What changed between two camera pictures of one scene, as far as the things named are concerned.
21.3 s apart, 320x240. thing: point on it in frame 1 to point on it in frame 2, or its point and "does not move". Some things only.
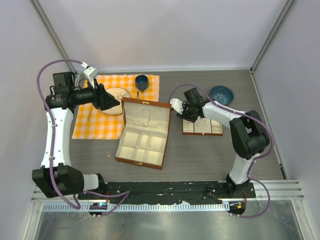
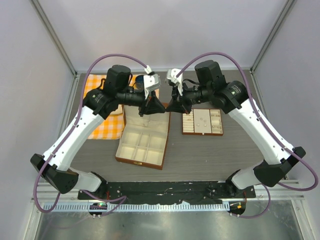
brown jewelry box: (144, 132) does not move
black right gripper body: (187, 113) to (186, 99)
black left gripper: (102, 100) to (150, 105)
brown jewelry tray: (202, 126) does not move
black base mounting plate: (167, 192) does not move
